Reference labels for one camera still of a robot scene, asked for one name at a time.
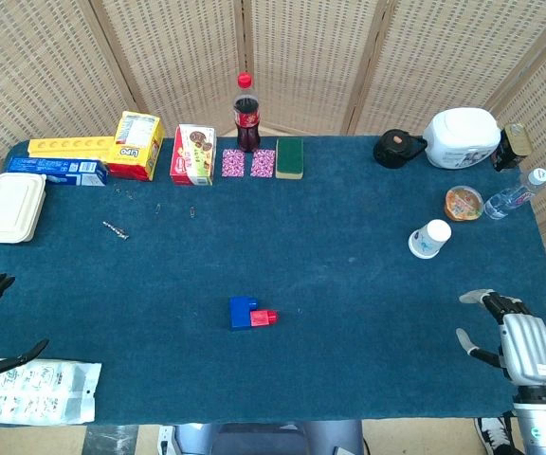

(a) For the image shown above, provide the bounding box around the purple patterned card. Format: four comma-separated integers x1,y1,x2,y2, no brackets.
250,148,277,179
221,148,246,178

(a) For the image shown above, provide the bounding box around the cola bottle with red cap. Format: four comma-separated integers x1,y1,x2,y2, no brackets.
232,71,262,154

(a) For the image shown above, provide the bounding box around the blue tablecloth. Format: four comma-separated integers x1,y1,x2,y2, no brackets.
0,136,546,426

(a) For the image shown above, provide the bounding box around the yellow red UPO box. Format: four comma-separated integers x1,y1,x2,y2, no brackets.
106,111,166,182

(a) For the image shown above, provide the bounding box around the blue toy block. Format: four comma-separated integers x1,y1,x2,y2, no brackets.
228,296,261,332

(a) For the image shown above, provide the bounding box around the orange jelly cup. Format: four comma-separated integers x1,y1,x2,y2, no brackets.
444,185,485,223

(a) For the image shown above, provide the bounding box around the white wet wipes tub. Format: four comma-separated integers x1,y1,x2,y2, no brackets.
422,107,502,169

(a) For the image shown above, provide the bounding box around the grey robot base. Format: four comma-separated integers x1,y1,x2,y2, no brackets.
158,420,364,455

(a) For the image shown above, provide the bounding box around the long blue box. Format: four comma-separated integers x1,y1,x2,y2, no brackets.
5,156,110,187

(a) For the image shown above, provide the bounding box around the long yellow box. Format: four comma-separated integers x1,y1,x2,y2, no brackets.
27,136,117,165

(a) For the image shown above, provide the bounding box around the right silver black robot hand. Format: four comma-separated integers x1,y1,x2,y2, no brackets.
456,288,546,386

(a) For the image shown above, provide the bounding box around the red white snack box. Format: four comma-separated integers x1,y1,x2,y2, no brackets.
170,123,218,187

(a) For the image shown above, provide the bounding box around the red toy block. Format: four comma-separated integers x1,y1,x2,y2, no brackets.
249,309,280,328

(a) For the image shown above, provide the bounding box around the clear water bottle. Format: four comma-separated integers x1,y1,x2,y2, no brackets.
483,167,546,221

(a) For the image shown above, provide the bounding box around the black white shoe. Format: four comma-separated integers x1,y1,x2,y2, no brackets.
474,415,514,455

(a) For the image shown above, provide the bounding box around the woven bamboo folding screen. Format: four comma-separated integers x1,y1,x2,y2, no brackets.
0,0,546,428

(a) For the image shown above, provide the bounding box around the beige lidded food container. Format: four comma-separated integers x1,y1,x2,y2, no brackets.
0,172,47,245

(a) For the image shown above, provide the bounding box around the dark can with gold lid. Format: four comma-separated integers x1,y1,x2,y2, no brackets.
490,122,535,173

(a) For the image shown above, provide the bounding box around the green yellow sponge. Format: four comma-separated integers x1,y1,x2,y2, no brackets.
275,137,304,180

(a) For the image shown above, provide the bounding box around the white paper cup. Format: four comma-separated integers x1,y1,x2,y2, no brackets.
408,218,453,260

